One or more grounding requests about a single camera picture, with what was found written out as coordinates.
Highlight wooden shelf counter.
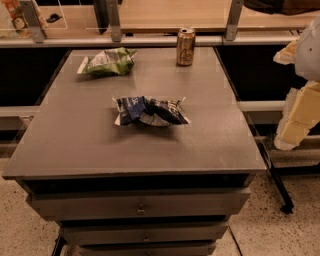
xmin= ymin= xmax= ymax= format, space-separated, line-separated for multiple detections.
xmin=0 ymin=0 xmax=320 ymax=48

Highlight top drawer with handle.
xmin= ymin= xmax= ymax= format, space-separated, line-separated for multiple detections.
xmin=29 ymin=188 xmax=250 ymax=221

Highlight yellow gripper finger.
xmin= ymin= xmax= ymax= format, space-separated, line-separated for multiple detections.
xmin=274 ymin=81 xmax=320 ymax=150
xmin=273 ymin=40 xmax=298 ymax=65

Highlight blue chip bag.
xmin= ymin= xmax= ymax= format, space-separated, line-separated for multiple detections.
xmin=114 ymin=96 xmax=190 ymax=127

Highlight small black object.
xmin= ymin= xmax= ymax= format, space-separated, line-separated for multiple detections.
xmin=46 ymin=13 xmax=61 ymax=23

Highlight black metal leg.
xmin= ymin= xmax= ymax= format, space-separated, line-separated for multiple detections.
xmin=258 ymin=142 xmax=294 ymax=214

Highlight orange snack package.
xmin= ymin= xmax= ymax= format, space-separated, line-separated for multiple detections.
xmin=0 ymin=0 xmax=31 ymax=38

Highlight grey drawer cabinet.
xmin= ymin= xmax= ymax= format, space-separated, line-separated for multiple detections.
xmin=1 ymin=46 xmax=268 ymax=256

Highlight middle drawer with handle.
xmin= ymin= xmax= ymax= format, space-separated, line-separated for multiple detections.
xmin=61 ymin=222 xmax=227 ymax=245

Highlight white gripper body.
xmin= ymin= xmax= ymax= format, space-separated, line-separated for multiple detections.
xmin=295 ymin=16 xmax=320 ymax=81

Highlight gold soda can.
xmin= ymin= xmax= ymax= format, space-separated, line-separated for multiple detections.
xmin=176 ymin=28 xmax=196 ymax=66

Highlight green chip bag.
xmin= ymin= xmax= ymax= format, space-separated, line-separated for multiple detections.
xmin=77 ymin=47 xmax=137 ymax=76

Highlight drawer with handle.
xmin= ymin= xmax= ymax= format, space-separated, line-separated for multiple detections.
xmin=29 ymin=188 xmax=250 ymax=221
xmin=61 ymin=222 xmax=227 ymax=245

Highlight bottom drawer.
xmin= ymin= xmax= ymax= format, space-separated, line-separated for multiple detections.
xmin=78 ymin=241 xmax=216 ymax=256

